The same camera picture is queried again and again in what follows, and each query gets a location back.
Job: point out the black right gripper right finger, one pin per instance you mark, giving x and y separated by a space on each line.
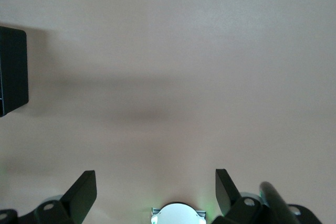
225 195

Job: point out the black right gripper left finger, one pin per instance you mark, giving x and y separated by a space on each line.
78 197

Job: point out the black plastic box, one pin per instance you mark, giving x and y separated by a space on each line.
13 72

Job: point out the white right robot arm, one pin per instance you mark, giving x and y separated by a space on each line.
178 214

